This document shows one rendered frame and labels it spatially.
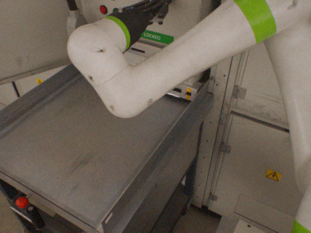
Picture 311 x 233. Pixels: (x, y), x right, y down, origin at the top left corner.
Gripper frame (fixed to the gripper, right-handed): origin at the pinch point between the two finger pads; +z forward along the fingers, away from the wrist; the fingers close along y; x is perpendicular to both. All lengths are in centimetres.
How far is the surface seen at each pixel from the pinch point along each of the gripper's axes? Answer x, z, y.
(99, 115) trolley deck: -38.2, -20.4, -15.8
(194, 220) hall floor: -123, 3, 20
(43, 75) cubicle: -61, 11, -85
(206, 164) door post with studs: -82, 12, 19
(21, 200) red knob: -39, -59, -14
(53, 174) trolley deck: -38, -48, -12
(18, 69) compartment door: -35, -15, -64
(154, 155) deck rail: -33.1, -30.9, 13.7
